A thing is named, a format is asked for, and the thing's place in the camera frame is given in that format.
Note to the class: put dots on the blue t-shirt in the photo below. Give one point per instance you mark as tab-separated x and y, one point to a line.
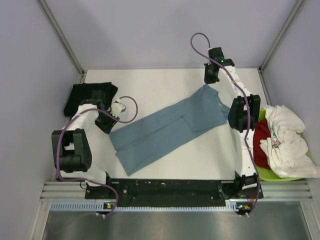
150	138

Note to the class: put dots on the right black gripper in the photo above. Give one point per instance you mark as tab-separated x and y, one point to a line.
207	80

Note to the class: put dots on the aluminium front rail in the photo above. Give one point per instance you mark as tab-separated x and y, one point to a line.
289	191

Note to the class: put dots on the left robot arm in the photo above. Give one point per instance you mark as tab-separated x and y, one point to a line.
72	155

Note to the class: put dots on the green plastic basket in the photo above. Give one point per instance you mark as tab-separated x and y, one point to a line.
280	172

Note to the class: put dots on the white t-shirt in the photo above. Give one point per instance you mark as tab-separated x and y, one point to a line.
285	140

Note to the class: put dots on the aluminium frame post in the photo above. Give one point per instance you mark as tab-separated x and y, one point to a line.
290	20
60	35

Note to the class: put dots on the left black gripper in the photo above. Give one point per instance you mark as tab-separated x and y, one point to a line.
107	128

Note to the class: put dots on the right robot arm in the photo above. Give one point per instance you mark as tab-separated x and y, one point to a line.
242	118

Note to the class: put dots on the right aluminium frame post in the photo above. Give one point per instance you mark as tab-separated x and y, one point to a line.
290	20

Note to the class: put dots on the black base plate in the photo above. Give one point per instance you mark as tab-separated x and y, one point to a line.
177	193

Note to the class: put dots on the left aluminium frame post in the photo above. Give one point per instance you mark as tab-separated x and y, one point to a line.
60	35

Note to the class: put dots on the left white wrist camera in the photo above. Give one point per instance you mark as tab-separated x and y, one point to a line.
116	108

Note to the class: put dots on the grey slotted cable duct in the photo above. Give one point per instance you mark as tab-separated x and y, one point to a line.
68	206

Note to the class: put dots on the folded black t-shirt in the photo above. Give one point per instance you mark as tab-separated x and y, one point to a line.
84	91

